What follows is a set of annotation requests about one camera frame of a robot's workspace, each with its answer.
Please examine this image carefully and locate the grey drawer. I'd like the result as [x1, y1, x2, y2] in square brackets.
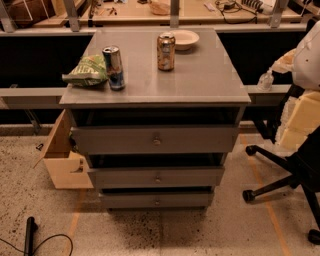
[99, 192, 213, 209]
[88, 166, 224, 189]
[71, 125, 238, 155]

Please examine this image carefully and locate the green chip bag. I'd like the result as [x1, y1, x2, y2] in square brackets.
[62, 55, 108, 87]

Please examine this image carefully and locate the middle grey drawer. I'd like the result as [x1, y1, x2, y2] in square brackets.
[88, 166, 224, 189]

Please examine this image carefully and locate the grey drawer cabinet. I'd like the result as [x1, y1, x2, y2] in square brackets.
[60, 27, 250, 195]

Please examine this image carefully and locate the bottom grey drawer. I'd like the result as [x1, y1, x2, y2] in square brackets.
[99, 192, 213, 209]

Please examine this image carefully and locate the orange soda can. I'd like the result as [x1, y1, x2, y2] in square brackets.
[157, 32, 176, 71]

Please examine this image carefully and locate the blue silver energy drink can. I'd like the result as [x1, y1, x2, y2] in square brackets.
[102, 45, 125, 91]

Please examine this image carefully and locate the black office chair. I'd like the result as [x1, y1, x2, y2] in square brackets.
[242, 84, 320, 245]

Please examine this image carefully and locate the yellow foam cushion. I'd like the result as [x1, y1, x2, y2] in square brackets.
[276, 90, 320, 151]

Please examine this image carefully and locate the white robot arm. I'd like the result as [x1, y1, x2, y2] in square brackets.
[292, 21, 320, 91]

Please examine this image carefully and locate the hand sanitizer bottle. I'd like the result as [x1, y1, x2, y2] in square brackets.
[257, 68, 274, 91]

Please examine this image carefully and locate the white bowl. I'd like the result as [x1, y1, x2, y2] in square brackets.
[172, 30, 199, 51]

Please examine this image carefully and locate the wooden workbench in background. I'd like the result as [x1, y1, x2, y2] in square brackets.
[1, 0, 320, 32]

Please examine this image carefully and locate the black cylinder with cable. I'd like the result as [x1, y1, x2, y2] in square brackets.
[0, 216, 74, 256]

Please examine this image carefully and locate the top grey drawer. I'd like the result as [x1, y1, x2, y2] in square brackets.
[71, 125, 238, 155]

